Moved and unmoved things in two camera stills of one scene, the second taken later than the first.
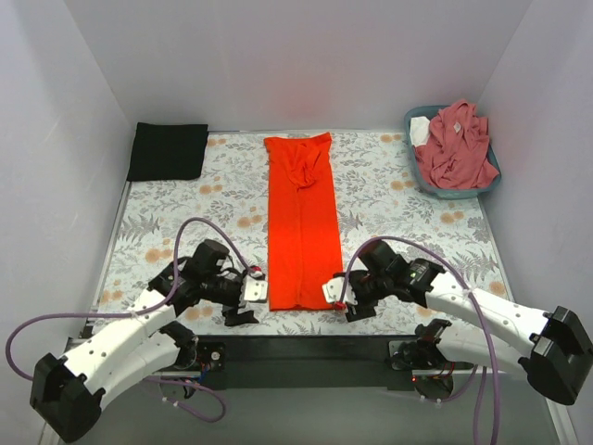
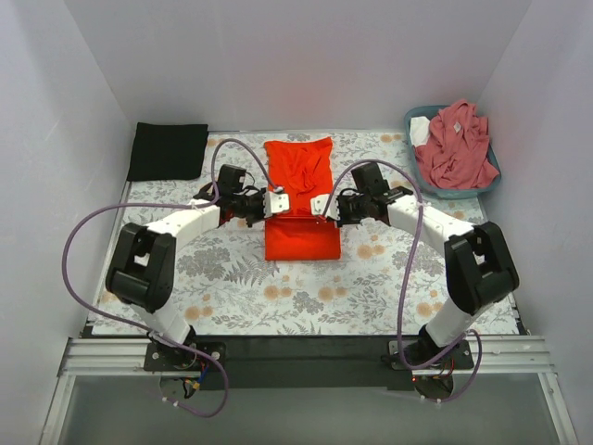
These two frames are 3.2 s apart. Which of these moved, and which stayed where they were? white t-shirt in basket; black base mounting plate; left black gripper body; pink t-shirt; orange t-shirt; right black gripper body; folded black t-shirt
Moved: left black gripper body; right black gripper body; orange t-shirt
Stayed: folded black t-shirt; black base mounting plate; white t-shirt in basket; pink t-shirt
